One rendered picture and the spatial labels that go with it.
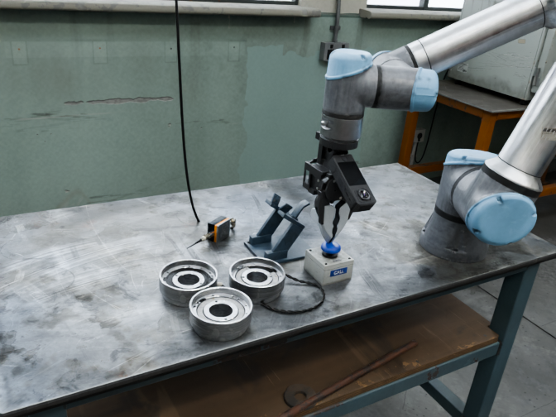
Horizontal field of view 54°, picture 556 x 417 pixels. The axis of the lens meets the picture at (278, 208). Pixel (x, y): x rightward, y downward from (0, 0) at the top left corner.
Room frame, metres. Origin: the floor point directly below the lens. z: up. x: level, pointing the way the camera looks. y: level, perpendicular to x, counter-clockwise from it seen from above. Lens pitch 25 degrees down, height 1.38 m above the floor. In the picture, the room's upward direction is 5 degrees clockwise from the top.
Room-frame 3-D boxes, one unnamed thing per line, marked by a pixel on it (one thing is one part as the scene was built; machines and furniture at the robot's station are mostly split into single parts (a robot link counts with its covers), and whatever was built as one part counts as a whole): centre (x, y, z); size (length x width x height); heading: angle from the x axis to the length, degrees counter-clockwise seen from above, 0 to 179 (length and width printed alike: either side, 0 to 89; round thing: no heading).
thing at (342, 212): (0.97, -0.11, 0.92); 0.06 x 0.03 x 0.09; 31
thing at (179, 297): (0.83, 0.15, 0.82); 0.10 x 0.10 x 0.04
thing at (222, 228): (1.05, 0.12, 0.82); 0.05 x 0.02 x 0.04; 151
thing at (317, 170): (0.97, -0.10, 1.02); 0.09 x 0.08 x 0.12; 31
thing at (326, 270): (0.94, -0.12, 0.82); 0.08 x 0.07 x 0.05; 121
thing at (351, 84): (0.96, -0.10, 1.18); 0.09 x 0.08 x 0.11; 93
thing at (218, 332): (0.75, 0.08, 0.82); 0.10 x 0.10 x 0.04
